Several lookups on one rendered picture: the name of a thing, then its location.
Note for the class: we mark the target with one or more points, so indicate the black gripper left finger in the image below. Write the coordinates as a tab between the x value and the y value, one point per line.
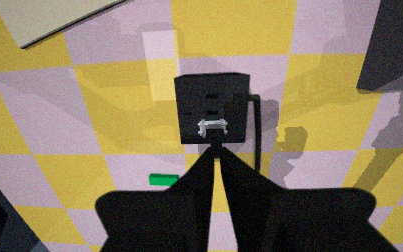
184	207

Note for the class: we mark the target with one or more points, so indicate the small green block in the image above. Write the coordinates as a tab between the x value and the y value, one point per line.
165	180

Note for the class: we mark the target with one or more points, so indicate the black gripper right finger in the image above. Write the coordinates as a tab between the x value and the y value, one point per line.
257	205

